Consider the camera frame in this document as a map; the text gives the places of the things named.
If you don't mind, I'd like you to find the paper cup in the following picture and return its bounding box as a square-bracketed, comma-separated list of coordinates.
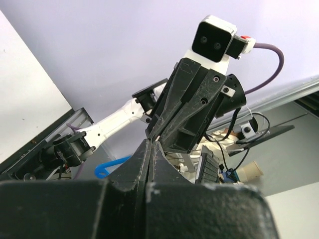
[236, 161, 264, 183]

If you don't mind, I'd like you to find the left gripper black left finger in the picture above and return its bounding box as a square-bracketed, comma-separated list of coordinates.
[0, 139, 151, 239]

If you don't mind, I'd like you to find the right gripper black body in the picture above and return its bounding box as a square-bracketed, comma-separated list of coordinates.
[132, 73, 247, 140]

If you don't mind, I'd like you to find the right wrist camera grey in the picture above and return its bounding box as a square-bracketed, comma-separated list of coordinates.
[184, 15, 256, 75]

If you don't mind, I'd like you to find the black keyboard device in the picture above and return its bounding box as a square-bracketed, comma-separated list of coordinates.
[195, 146, 220, 184]

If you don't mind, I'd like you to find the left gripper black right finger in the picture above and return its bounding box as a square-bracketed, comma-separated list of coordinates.
[145, 142, 279, 239]

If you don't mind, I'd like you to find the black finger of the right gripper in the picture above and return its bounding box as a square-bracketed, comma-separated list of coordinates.
[156, 68, 226, 153]
[148, 58, 201, 138]

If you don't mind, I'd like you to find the blue key tag with keys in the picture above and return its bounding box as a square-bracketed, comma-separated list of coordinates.
[94, 155, 131, 179]

